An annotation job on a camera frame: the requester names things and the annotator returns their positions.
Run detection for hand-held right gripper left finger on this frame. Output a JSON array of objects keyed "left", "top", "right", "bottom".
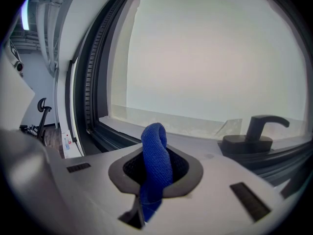
[{"left": 47, "top": 143, "right": 147, "bottom": 235}]

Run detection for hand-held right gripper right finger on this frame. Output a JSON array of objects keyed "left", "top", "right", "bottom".
[{"left": 146, "top": 144, "right": 294, "bottom": 235}]

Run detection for blue cleaning cloth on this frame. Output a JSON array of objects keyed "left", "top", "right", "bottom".
[{"left": 139, "top": 122, "right": 174, "bottom": 222}]

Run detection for black office chair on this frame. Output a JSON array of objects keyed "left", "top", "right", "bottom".
[{"left": 19, "top": 97, "right": 52, "bottom": 146}]

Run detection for grey ceiling pipes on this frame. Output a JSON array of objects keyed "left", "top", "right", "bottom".
[{"left": 36, "top": 0, "right": 60, "bottom": 76}]

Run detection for ceiling light strip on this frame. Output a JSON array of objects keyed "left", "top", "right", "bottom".
[{"left": 21, "top": 0, "right": 30, "bottom": 31}]

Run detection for black window handle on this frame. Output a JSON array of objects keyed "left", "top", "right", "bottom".
[{"left": 217, "top": 115, "right": 291, "bottom": 156}]

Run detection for wall-mounted camera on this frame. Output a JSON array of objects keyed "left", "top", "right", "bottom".
[{"left": 14, "top": 60, "right": 24, "bottom": 77}]

